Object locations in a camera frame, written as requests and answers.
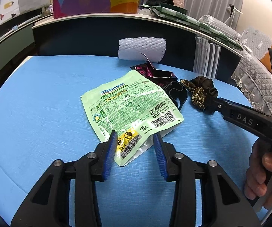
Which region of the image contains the brown hair scrunchie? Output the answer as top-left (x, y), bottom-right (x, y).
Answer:
top-left (180, 76), bottom-right (219, 114)

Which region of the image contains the green snack pouch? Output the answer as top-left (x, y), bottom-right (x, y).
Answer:
top-left (81, 70), bottom-right (184, 166)

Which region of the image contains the black elastic band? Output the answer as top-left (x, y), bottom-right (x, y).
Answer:
top-left (163, 81), bottom-right (188, 111)

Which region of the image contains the clear plastic tube bundle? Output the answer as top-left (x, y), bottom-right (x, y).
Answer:
top-left (193, 36), bottom-right (221, 79)

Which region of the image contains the white foam net roll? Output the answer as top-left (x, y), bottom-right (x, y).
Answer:
top-left (118, 37), bottom-right (167, 63)

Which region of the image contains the right hand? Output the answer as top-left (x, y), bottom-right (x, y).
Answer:
top-left (244, 138), bottom-right (272, 210)

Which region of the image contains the grey quilted sofa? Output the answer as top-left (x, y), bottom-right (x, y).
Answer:
top-left (200, 15), bottom-right (272, 116)

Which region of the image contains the orange cushion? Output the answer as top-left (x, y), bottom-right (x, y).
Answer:
top-left (260, 46), bottom-right (272, 73)

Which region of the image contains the blue table mat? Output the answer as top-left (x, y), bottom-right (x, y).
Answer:
top-left (0, 55), bottom-right (256, 226)

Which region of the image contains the green checkered cloth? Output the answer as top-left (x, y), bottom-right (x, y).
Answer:
top-left (149, 5), bottom-right (243, 51)

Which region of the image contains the white dark coffee table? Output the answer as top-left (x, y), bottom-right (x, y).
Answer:
top-left (31, 11), bottom-right (243, 81)

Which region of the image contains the dark green tray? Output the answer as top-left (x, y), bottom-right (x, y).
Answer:
top-left (159, 3), bottom-right (188, 15)

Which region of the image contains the dark tv cabinet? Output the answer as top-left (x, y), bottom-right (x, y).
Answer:
top-left (0, 15), bottom-right (46, 70)

